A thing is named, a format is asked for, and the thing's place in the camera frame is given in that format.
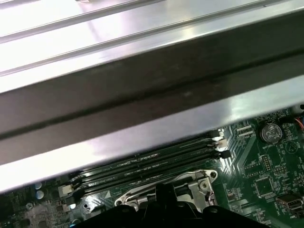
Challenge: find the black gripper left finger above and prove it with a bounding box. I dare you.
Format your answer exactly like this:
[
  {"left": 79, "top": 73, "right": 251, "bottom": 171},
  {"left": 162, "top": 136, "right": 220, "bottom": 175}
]
[{"left": 80, "top": 183, "right": 166, "bottom": 228}]

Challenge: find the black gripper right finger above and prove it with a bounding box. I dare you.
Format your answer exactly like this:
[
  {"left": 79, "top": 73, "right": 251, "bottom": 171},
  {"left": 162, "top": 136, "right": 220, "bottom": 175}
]
[{"left": 165, "top": 183, "right": 265, "bottom": 228}]

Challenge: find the metal socket cover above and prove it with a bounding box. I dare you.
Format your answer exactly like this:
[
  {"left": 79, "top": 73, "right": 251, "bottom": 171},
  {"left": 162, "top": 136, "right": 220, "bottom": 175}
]
[{"left": 174, "top": 178, "right": 202, "bottom": 211}]

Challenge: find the black RAM slot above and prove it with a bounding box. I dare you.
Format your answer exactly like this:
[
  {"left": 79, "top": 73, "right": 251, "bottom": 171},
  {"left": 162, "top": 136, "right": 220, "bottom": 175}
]
[
  {"left": 58, "top": 140, "right": 228, "bottom": 198},
  {"left": 68, "top": 128, "right": 226, "bottom": 183},
  {"left": 66, "top": 149, "right": 231, "bottom": 209}
]

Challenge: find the CPU socket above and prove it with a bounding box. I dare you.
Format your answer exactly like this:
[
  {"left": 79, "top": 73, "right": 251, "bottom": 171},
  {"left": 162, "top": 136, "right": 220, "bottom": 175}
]
[{"left": 114, "top": 169, "right": 219, "bottom": 213}]

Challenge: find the green motherboard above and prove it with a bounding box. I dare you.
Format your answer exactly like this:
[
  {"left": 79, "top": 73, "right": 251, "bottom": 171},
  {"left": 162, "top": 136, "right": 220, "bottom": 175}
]
[{"left": 0, "top": 104, "right": 304, "bottom": 228}]

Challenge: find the black square chip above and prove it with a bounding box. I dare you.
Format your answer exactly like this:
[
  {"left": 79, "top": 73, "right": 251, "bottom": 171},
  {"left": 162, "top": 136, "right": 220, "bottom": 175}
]
[{"left": 254, "top": 178, "right": 274, "bottom": 198}]

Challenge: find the silver USB port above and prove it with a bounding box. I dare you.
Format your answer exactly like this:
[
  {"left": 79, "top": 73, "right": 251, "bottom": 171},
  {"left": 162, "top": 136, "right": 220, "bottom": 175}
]
[{"left": 276, "top": 194, "right": 302, "bottom": 213}]

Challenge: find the silver coin battery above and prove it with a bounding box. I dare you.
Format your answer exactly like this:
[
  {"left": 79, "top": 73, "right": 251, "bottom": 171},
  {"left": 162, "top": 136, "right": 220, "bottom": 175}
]
[{"left": 258, "top": 121, "right": 285, "bottom": 143}]

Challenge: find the black PC case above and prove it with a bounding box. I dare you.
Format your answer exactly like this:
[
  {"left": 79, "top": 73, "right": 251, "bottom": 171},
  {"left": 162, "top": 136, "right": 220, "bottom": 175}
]
[{"left": 0, "top": 9, "right": 304, "bottom": 195}]

